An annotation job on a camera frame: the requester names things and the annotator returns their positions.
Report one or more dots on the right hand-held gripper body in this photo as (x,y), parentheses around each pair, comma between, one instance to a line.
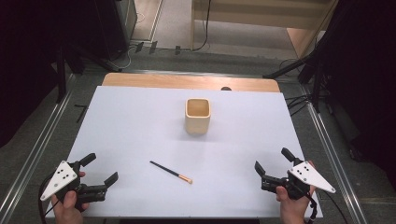
(306,177)

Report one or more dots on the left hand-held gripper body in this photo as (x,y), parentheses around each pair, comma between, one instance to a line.
(59,180)

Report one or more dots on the person's left hand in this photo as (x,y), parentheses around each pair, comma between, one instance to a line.
(67,211)

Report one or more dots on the person's right hand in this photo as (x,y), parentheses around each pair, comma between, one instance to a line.
(294,211)

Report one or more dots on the black hex key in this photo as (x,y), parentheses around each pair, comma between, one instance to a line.
(82,110)

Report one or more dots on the white table cover sheet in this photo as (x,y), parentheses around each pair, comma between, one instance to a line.
(149,140)

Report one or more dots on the black metal stand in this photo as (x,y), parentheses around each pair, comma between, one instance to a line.
(316,81)
(62,74)

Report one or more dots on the square wooden holder cup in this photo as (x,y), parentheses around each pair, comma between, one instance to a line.
(198,119)

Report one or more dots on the dark round table grommet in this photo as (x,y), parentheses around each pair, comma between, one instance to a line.
(226,88)

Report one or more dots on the dark curtain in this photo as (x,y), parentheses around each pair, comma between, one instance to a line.
(25,62)
(367,77)

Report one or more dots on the dark power plug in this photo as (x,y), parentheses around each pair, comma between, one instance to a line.
(177,50)
(139,47)

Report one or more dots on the black cabinet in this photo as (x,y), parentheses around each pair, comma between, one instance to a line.
(115,28)

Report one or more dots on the aluminium floor rail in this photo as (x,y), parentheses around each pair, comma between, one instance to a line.
(37,149)
(333,158)

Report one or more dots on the light wooden furniture frame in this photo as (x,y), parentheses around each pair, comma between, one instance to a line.
(258,15)

